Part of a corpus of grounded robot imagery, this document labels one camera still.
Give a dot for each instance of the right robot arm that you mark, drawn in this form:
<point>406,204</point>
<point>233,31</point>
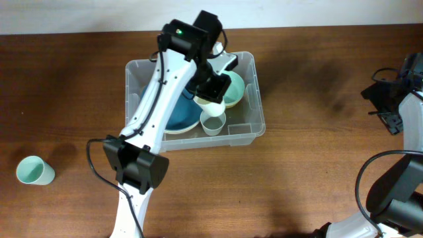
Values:
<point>393,206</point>

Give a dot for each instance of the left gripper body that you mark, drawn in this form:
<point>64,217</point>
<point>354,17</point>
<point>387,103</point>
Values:
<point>211,84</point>

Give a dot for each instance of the grey plastic cup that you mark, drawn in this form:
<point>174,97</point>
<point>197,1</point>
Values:
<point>212,126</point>

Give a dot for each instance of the mint green plastic cup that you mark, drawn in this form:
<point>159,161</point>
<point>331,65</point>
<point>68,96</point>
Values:
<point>34,170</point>

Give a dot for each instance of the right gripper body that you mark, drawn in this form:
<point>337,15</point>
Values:
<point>384,106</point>

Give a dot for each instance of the yellow bowl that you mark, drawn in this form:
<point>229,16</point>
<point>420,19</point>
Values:
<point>231,103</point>

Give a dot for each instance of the mint green bowl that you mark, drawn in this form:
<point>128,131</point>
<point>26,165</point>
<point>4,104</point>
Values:
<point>236,88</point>

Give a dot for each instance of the clear plastic storage container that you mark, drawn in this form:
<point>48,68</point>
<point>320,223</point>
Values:
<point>245,120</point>

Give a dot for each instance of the cream plate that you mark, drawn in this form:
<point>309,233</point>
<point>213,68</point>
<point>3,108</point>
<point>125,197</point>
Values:
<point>182,130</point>

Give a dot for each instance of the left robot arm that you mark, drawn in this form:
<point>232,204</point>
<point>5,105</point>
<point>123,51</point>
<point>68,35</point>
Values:
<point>134,154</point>

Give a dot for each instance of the dark blue plate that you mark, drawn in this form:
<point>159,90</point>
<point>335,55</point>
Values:
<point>185,112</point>

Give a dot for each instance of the cream plastic cup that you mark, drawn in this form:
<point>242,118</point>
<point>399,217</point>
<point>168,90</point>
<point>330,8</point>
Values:
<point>212,109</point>

